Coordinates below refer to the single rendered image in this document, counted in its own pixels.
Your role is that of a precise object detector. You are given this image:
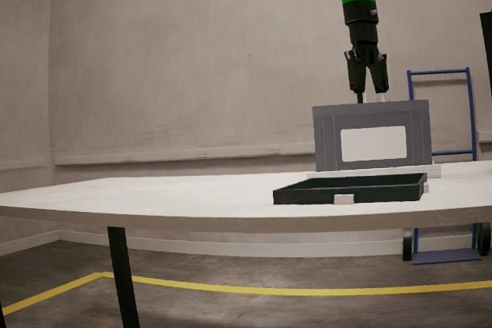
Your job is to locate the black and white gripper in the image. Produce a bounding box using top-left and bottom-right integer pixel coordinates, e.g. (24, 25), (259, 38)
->
(344, 22), (389, 104)

